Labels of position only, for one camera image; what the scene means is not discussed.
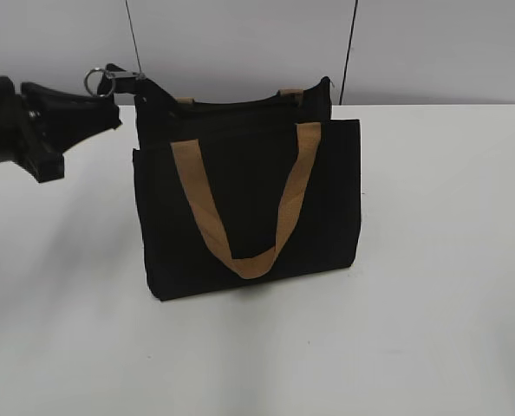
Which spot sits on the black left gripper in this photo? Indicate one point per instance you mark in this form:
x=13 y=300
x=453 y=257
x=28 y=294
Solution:
x=60 y=118

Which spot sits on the tan front bag handle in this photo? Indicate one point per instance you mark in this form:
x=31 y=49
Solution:
x=246 y=190

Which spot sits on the tan bag handle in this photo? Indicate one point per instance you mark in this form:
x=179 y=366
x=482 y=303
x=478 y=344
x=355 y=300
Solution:
x=282 y=94
x=246 y=190

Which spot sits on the tan rear bag handle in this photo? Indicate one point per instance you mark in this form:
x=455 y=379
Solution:
x=282 y=94

